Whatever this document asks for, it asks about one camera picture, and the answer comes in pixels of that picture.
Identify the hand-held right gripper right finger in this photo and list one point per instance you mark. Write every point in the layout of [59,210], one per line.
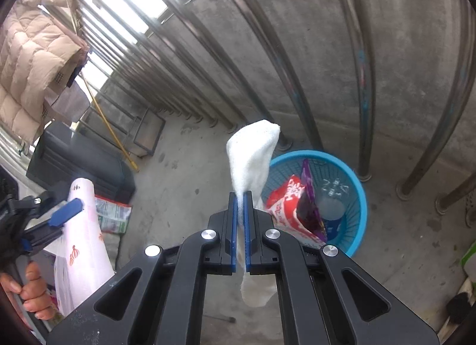
[248,233]

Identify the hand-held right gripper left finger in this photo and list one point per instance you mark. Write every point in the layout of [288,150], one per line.
[233,233]

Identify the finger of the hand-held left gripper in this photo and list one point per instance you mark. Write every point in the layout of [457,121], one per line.
[67,213]
[37,201]

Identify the red snack bag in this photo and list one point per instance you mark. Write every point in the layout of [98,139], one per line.
[286,203]

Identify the purple snack bag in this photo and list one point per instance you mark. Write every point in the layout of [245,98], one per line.
[308,211]

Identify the white paper tissue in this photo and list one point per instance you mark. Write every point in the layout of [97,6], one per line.
[249,159]

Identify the clear plastic bottle blue label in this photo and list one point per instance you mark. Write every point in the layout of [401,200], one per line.
[331,207]

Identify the blue plastic wastebasket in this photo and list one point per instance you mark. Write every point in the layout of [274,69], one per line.
[346,181]

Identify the person's left hand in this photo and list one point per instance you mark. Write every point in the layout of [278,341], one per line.
[35,296]

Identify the pink printed tablecloth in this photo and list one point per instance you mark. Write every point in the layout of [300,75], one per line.
[81,248]

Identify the dark cabinet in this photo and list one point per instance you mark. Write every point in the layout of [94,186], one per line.
[85,162]

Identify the grey hanging cloth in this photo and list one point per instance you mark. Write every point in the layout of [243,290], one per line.
[70,101]

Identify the beige down jacket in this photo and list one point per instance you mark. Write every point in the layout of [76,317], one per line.
[29,62]

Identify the metal balcony railing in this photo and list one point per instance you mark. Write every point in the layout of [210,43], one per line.
[364,69]

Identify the white bag green print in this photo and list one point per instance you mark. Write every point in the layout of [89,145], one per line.
[469,259]

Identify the grey slipper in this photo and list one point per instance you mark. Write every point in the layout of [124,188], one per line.
[470,207]

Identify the small metal frame rack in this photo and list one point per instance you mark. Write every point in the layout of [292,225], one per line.
[159,138]

